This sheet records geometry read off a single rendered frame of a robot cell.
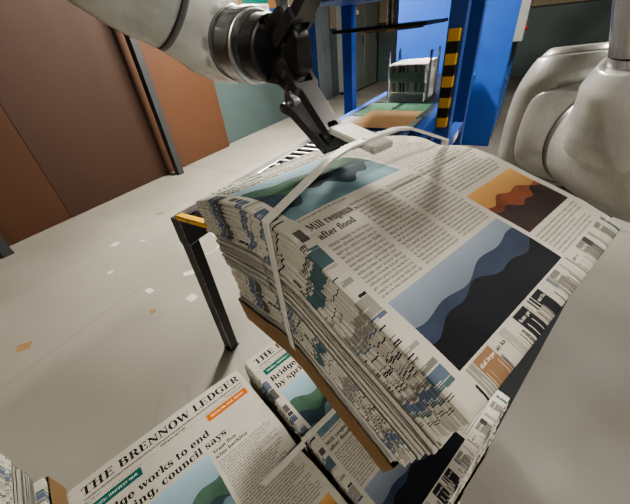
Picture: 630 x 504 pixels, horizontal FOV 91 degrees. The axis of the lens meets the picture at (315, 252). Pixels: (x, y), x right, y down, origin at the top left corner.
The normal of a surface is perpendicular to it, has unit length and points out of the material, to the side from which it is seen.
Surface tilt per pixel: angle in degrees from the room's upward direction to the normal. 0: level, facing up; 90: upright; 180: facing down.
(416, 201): 15
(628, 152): 95
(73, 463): 0
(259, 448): 1
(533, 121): 84
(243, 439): 1
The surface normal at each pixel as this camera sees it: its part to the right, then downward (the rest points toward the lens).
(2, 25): 0.86, 0.23
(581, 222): 0.16, -0.62
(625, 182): -0.99, 0.15
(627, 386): -0.09, -0.81
